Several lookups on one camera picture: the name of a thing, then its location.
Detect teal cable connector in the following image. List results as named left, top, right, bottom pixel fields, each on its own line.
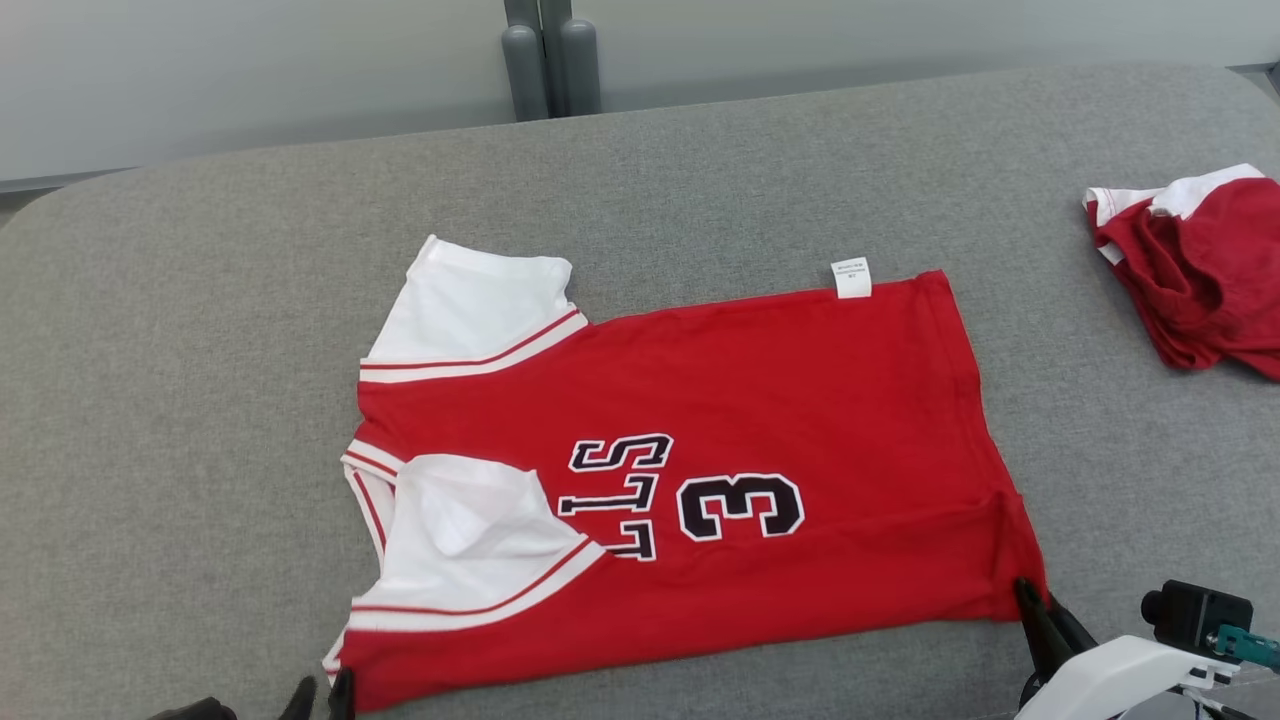
left=1214, top=624, right=1280, bottom=672

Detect red shorts with white trim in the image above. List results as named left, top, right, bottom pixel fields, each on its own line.
left=1083, top=163, right=1280, bottom=382

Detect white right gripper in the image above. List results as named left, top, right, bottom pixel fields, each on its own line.
left=1014, top=578, right=1242, bottom=720

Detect red Bulls 23 jersey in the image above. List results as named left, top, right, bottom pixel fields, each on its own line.
left=322, top=235, right=1050, bottom=714

